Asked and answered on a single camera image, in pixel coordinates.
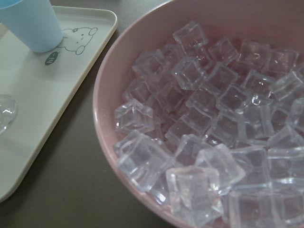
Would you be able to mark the light blue cup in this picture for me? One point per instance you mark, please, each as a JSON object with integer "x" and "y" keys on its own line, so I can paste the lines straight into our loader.
{"x": 33, "y": 22}

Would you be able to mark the clear wine glass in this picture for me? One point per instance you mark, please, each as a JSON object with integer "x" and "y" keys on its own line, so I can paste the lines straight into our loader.
{"x": 8, "y": 111}

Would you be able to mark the pink bowl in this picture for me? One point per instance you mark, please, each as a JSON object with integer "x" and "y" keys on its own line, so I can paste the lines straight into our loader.
{"x": 276, "y": 22}

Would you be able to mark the clear ice cubes pile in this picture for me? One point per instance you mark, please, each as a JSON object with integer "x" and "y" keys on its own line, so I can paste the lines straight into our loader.
{"x": 215, "y": 131}

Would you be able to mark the cream rabbit tray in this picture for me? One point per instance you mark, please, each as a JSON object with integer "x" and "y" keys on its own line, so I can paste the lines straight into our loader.
{"x": 43, "y": 84}

